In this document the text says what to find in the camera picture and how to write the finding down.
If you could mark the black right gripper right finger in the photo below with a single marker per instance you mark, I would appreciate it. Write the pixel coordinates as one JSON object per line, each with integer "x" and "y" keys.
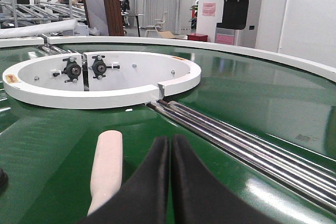
{"x": 199, "y": 197}

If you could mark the chrome roller bars near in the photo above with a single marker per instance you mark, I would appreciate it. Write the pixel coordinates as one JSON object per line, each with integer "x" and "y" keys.
{"x": 306, "y": 178}

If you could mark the cardboard box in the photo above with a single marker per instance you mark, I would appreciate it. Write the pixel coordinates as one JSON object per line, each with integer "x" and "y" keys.
{"x": 168, "y": 35}

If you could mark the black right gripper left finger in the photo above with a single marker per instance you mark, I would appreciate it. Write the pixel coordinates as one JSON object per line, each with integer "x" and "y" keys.
{"x": 143, "y": 198}

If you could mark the chrome roller bars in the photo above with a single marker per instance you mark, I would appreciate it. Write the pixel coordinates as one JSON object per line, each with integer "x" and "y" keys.
{"x": 52, "y": 50}
{"x": 306, "y": 178}

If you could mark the left black bearing mount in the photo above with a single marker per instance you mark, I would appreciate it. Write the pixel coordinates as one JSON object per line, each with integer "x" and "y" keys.
{"x": 72, "y": 70}

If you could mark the right black bearing mount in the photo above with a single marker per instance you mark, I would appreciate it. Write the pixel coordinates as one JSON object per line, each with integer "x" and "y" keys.
{"x": 99, "y": 67}

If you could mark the black bearing mount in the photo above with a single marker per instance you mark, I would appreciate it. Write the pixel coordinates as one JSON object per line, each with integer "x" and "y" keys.
{"x": 72, "y": 70}
{"x": 99, "y": 67}

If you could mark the silver water dispenser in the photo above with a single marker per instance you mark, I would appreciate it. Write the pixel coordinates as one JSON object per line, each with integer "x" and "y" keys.
{"x": 239, "y": 25}

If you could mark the red box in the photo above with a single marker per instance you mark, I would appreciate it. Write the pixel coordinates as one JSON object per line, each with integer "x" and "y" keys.
{"x": 197, "y": 37}

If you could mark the white outer conveyor rim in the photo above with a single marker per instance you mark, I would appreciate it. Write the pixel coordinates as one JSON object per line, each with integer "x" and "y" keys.
{"x": 303, "y": 64}

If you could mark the white office chair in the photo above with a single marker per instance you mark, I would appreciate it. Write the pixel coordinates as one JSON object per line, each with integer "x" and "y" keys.
{"x": 158, "y": 26}

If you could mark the chrome roller bars far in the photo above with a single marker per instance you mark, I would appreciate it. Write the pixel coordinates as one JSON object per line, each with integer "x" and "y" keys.
{"x": 52, "y": 50}

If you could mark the pink hand brush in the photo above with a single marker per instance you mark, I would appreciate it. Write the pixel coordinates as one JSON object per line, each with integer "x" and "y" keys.
{"x": 107, "y": 168}

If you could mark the pink wall notice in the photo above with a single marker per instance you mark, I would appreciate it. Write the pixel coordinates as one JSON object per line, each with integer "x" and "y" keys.
{"x": 209, "y": 9}

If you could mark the brown wooden pillar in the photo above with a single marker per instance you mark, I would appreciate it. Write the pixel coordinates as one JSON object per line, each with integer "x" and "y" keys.
{"x": 114, "y": 17}

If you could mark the white foam roll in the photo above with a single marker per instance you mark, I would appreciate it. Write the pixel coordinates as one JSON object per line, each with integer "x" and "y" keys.
{"x": 29, "y": 31}

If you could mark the metal roller rack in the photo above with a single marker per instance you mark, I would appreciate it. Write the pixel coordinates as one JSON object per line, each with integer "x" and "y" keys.
{"x": 39, "y": 3}

